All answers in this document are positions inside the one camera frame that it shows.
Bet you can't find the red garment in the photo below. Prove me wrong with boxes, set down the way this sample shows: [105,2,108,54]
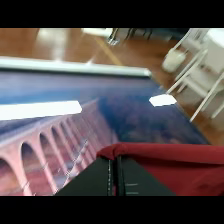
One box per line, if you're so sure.
[96,142,224,197]

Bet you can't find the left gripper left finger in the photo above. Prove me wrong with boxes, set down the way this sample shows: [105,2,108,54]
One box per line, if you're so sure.
[55,156,115,197]

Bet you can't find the white rack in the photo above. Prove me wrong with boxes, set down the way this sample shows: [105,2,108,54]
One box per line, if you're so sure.
[161,28,224,123]

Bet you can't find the silver frame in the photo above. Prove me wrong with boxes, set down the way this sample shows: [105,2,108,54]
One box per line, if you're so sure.
[0,56,153,79]

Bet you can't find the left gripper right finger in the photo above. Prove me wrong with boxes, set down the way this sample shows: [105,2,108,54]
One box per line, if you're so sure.
[116,155,176,197]

